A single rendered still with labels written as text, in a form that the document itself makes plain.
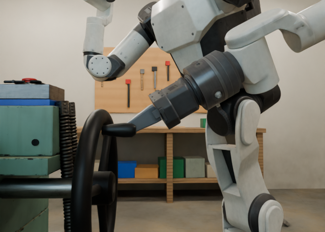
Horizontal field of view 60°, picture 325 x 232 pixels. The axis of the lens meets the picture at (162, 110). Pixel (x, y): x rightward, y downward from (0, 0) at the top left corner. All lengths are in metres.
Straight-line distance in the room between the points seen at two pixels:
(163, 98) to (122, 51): 0.59
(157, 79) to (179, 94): 3.42
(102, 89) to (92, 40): 2.91
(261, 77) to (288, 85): 3.81
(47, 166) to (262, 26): 0.43
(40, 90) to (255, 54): 0.39
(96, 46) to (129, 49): 0.12
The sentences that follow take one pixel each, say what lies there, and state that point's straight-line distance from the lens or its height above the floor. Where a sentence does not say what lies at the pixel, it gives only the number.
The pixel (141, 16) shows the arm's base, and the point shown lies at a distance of 1.08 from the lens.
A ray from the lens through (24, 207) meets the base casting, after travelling 0.69.
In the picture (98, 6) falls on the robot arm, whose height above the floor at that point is 1.35.
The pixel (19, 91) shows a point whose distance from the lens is 0.57.
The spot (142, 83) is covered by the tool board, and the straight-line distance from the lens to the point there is 3.86.
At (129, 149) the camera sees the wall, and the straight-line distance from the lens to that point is 3.90.
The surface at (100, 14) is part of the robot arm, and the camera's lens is 1.15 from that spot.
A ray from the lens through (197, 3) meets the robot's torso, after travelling 0.80.
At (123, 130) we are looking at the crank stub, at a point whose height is 0.92.
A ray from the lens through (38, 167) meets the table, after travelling 0.53.
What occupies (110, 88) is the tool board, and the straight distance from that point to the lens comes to 3.92.
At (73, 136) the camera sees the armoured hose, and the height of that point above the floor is 0.90.
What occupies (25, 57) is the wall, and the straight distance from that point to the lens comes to 4.33.
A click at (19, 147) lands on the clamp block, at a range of 0.56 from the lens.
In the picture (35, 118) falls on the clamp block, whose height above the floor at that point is 0.94.
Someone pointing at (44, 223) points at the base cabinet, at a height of 0.68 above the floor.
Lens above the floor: 0.93
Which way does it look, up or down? 2 degrees up
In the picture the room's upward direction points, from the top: straight up
